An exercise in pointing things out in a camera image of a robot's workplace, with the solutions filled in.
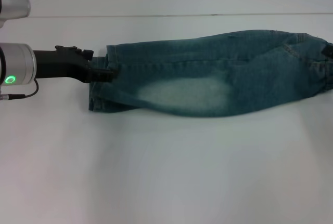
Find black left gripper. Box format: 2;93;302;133
32;45;117;83

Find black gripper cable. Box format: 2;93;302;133
9;80;40;98

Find blue denim shorts with print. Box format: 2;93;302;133
88;28;333;118

